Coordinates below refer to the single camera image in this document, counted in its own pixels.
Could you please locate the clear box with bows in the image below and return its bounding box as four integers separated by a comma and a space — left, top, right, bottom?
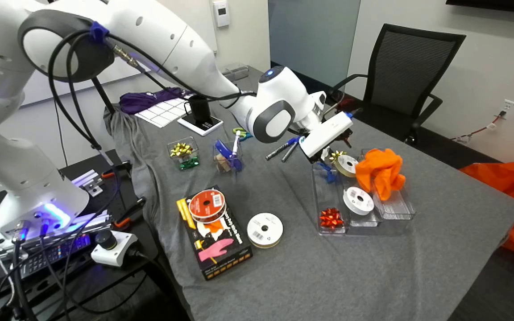
170, 142, 200, 172

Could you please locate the gold gift bow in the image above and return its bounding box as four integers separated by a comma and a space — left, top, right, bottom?
170, 144, 195, 161

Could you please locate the black office chair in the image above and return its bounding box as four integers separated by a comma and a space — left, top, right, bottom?
328, 24, 466, 145

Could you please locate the clear divided organizer tray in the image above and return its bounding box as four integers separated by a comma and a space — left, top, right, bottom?
312, 156, 416, 238

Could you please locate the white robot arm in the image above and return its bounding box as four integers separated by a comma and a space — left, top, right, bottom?
0, 0, 352, 238

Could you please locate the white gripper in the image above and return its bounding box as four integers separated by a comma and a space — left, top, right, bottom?
300, 113, 353, 158

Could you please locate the brown cork piece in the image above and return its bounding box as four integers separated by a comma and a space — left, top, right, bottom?
214, 156, 232, 174

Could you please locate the purple cloth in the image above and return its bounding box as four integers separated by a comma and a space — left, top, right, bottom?
120, 88, 184, 115

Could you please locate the white yellow ribbon spool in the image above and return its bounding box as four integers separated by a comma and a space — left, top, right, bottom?
336, 156, 357, 177

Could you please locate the orange ribbon spool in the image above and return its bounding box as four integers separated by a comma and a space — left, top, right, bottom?
189, 190, 227, 224

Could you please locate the white ribbon spool in tray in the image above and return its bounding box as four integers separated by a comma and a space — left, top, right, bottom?
343, 188, 375, 217

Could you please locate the black white box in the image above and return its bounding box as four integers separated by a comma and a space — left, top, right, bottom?
179, 95, 223, 136

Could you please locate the black orange craft package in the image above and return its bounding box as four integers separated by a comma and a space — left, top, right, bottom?
175, 193, 252, 281

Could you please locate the white gold ribbon spool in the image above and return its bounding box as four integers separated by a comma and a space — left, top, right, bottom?
246, 213, 284, 249

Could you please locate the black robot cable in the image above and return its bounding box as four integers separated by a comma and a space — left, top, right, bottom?
46, 29, 254, 152

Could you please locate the blue ribbon piece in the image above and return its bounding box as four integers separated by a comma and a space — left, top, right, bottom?
320, 163, 339, 185

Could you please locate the small red gift bow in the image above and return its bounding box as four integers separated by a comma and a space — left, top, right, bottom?
320, 208, 345, 231

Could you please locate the grey table cloth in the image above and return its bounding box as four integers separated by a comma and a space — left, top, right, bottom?
105, 111, 514, 321

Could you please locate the white grid paper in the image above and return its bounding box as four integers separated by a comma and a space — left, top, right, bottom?
138, 99, 186, 129

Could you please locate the orange ribbon bundle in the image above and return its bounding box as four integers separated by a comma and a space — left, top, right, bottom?
355, 149, 407, 202

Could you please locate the silver blue pen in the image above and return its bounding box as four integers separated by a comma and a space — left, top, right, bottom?
266, 138, 300, 161
282, 142, 300, 163

